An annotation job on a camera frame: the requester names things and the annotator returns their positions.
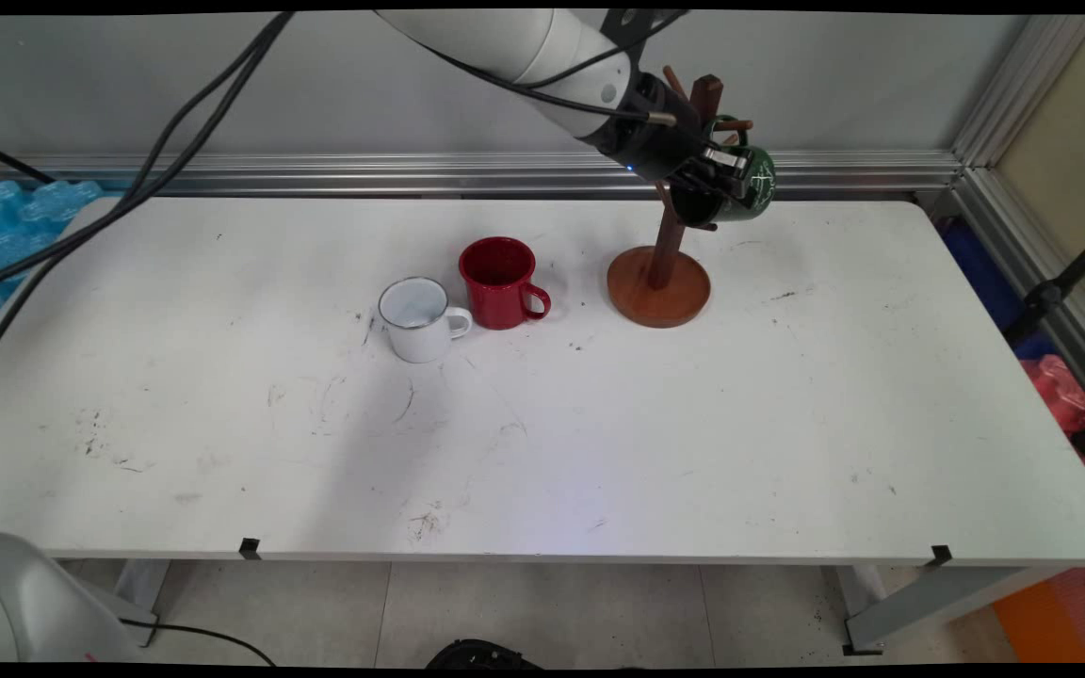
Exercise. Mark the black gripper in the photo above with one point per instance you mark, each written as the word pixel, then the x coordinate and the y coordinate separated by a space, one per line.
pixel 655 132

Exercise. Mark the dark green enamel mug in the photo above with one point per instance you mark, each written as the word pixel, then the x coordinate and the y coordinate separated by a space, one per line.
pixel 755 193

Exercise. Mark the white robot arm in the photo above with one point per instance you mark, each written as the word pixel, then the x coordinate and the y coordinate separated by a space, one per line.
pixel 524 47

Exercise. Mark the brown wooden mug tree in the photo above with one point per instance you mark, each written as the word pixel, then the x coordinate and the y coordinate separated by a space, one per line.
pixel 660 292

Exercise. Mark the red enamel mug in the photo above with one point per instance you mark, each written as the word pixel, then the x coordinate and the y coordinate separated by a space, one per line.
pixel 497 292

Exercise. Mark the dark blue foam sheet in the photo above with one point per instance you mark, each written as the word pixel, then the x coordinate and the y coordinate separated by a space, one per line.
pixel 985 273

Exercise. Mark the white enamel mug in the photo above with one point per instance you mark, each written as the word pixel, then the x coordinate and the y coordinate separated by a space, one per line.
pixel 415 334

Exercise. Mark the black tripod stand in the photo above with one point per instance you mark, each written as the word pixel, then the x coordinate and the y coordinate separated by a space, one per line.
pixel 1046 294

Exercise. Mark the black table edge clip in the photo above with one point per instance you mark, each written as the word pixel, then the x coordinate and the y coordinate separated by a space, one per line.
pixel 250 548
pixel 940 555

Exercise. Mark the grey metal table leg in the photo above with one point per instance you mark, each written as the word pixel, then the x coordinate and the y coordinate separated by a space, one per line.
pixel 938 603
pixel 139 593

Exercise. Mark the black object on floor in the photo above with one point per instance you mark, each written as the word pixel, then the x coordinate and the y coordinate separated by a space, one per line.
pixel 481 654

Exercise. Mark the orange plastic object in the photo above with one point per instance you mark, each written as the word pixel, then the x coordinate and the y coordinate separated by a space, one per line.
pixel 1037 626

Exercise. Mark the light blue bubble foam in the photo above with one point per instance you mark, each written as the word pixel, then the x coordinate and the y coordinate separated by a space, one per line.
pixel 6 226

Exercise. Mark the grey rounded plastic housing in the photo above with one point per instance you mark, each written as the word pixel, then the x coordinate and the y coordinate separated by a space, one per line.
pixel 24 603

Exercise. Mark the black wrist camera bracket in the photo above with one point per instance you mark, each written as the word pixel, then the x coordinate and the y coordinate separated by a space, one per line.
pixel 637 26

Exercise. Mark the aluminium corner frame post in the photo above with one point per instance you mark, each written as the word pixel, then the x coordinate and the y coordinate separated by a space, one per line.
pixel 1023 89

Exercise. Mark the aluminium side rail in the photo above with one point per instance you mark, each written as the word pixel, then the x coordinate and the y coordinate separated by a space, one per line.
pixel 1042 282

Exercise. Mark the long aluminium wall rail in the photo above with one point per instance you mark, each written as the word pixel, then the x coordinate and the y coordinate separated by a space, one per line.
pixel 316 174

